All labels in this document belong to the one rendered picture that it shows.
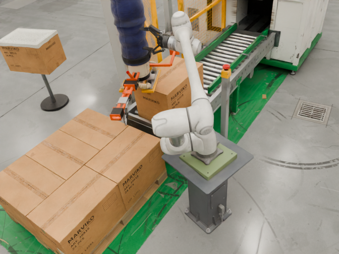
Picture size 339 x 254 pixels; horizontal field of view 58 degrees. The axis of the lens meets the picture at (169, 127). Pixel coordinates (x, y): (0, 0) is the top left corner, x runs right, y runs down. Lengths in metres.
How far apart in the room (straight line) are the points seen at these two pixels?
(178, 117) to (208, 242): 1.50
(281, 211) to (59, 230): 1.87
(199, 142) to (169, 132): 0.61
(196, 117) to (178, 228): 1.51
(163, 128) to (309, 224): 1.84
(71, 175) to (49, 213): 0.37
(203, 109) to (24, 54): 2.94
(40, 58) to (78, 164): 1.66
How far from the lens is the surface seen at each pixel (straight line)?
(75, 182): 2.65
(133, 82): 2.34
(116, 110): 2.07
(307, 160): 3.47
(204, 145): 2.14
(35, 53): 4.01
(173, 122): 1.52
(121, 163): 2.66
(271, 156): 3.42
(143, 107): 2.94
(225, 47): 4.20
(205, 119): 1.52
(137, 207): 2.99
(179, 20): 1.79
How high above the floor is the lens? 2.44
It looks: 41 degrees down
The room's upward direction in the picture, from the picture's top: 7 degrees counter-clockwise
